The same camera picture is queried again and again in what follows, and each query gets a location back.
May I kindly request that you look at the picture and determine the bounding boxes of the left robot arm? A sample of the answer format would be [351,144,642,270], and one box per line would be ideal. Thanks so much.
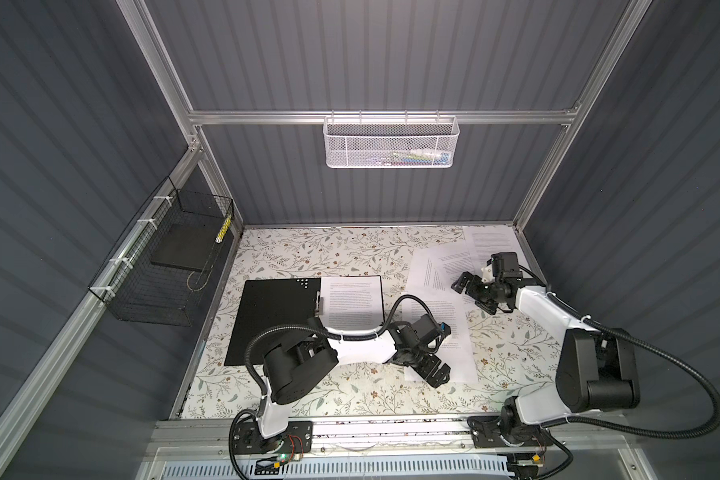
[243,313,451,441]

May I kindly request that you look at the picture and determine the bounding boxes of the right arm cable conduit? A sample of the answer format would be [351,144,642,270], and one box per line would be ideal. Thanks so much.
[515,263,720,440]

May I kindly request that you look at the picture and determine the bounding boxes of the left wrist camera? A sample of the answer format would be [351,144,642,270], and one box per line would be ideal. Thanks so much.
[437,323,451,337]

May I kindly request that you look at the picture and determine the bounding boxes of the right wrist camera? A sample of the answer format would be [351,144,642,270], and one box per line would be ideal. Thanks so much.
[481,264,495,284]

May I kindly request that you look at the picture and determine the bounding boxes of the pens in white basket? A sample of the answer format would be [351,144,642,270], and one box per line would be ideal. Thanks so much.
[365,148,452,167]

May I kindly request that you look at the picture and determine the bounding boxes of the black clip folder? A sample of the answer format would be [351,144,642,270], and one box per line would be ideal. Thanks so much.
[224,277,324,366]

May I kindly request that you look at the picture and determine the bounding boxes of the yellow marker pen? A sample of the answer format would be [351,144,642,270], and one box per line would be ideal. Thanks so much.
[215,216,232,244]

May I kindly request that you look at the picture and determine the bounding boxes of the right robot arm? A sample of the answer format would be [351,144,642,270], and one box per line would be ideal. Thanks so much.
[451,252,640,446]

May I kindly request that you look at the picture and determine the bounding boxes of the printed paper sheet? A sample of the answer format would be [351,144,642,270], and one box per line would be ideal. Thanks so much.
[319,276,384,331]
[463,225,530,271]
[406,241,483,294]

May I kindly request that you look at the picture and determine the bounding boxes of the printed paper sheet underneath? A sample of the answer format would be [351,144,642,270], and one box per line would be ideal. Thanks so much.
[404,288,477,385]

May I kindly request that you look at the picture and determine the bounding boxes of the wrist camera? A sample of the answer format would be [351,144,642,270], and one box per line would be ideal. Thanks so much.
[437,323,451,337]
[481,264,495,284]

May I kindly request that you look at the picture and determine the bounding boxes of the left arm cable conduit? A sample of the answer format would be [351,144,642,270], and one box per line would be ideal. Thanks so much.
[226,293,439,480]

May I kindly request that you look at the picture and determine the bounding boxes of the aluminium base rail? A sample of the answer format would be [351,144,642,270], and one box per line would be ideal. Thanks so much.
[145,414,634,460]

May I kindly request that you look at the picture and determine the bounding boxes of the black wire basket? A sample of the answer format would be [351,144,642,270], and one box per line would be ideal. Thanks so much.
[89,180,235,327]

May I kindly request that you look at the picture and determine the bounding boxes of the black pad in basket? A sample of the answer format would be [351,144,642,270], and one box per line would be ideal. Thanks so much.
[150,224,219,272]

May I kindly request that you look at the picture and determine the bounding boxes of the white wire mesh basket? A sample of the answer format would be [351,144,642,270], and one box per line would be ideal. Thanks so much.
[322,113,460,169]

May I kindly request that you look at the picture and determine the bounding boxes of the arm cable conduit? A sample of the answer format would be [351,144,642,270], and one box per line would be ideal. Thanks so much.
[226,293,439,480]
[515,263,720,440]

